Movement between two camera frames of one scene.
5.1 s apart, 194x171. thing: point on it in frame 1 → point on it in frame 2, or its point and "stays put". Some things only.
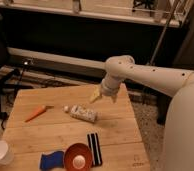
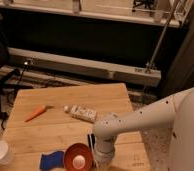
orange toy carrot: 39,112 stays put
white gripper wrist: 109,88 → 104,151
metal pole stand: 164,32 stays put
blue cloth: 52,160 stays put
